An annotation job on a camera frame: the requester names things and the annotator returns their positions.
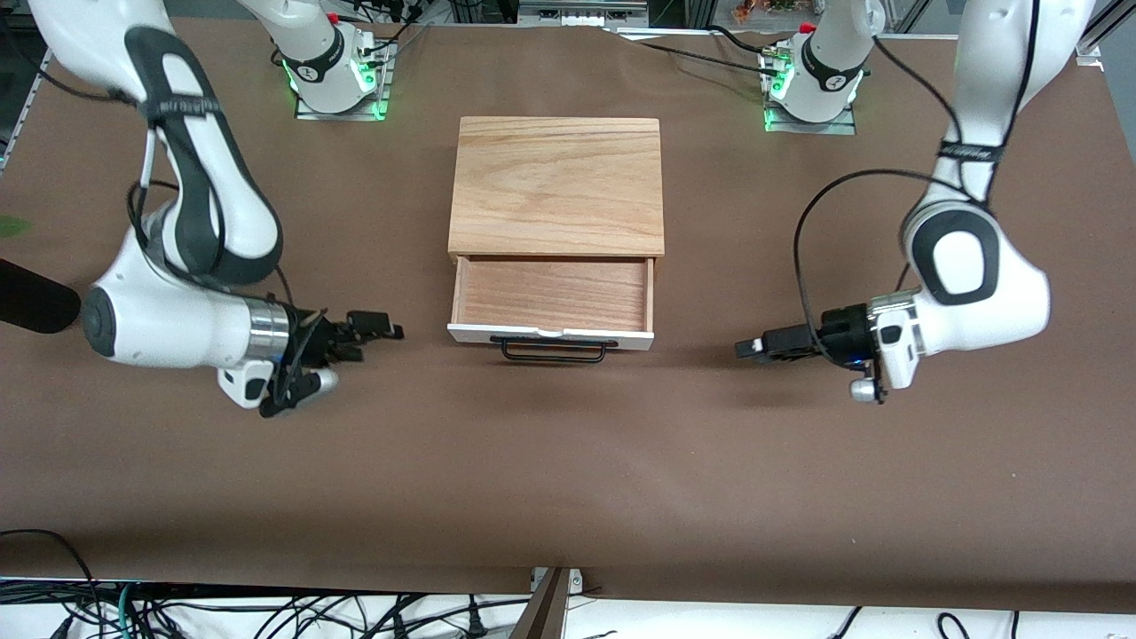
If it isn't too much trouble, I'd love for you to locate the wooden drawer cabinet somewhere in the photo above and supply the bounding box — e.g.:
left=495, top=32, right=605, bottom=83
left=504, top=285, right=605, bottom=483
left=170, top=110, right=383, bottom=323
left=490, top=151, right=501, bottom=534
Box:
left=446, top=115, right=667, bottom=260

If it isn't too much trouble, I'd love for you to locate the dark metal bar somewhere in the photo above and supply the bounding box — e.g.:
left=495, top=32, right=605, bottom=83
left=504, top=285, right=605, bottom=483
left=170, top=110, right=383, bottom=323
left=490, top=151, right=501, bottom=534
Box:
left=508, top=568, right=571, bottom=639

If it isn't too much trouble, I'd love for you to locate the grey background device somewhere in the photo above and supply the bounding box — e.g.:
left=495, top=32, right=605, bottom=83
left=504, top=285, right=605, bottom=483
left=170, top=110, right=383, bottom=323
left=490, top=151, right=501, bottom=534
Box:
left=517, top=0, right=651, bottom=29

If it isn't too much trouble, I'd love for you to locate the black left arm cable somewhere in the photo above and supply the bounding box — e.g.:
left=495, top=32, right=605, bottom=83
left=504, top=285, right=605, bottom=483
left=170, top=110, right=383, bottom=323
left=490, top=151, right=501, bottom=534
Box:
left=793, top=0, right=1039, bottom=367

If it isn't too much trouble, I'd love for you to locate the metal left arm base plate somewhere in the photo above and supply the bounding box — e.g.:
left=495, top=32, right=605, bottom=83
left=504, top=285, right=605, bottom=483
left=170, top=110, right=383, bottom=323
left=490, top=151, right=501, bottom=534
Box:
left=761, top=44, right=859, bottom=137

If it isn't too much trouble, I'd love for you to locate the black cable on cloth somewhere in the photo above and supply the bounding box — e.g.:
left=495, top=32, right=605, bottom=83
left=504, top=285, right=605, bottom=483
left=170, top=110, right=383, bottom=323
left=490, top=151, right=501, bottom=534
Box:
left=621, top=25, right=782, bottom=74

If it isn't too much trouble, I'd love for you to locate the black metal drawer handle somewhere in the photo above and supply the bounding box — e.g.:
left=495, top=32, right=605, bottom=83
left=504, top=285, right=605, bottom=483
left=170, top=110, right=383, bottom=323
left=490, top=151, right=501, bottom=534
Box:
left=489, top=335, right=619, bottom=364

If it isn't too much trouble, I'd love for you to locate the brown table cloth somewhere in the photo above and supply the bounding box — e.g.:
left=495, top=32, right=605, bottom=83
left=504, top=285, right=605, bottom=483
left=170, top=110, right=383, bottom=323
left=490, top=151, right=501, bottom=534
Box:
left=0, top=22, right=1136, bottom=613

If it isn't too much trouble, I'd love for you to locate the black foam cylinder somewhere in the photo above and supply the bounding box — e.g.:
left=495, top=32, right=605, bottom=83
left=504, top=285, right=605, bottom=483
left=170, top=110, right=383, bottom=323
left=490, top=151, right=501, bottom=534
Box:
left=0, top=257, right=83, bottom=335

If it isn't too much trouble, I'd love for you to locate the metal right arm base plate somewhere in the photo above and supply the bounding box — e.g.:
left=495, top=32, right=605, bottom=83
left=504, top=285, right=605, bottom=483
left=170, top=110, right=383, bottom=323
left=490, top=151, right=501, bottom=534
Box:
left=295, top=40, right=392, bottom=122

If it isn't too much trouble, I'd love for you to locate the black looped floor cable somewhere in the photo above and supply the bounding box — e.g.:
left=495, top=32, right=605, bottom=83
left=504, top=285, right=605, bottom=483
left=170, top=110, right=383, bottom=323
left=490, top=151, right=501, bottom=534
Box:
left=0, top=529, right=104, bottom=639

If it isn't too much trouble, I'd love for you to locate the aluminium profile rail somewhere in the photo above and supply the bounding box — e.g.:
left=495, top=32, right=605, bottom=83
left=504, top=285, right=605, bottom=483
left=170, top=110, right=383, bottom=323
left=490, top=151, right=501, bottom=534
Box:
left=1072, top=0, right=1136, bottom=68
left=0, top=22, right=68, bottom=174

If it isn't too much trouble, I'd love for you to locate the small metal bracket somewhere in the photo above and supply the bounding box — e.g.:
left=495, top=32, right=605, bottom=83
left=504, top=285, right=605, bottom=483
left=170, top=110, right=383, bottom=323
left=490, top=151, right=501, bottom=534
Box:
left=531, top=566, right=585, bottom=594

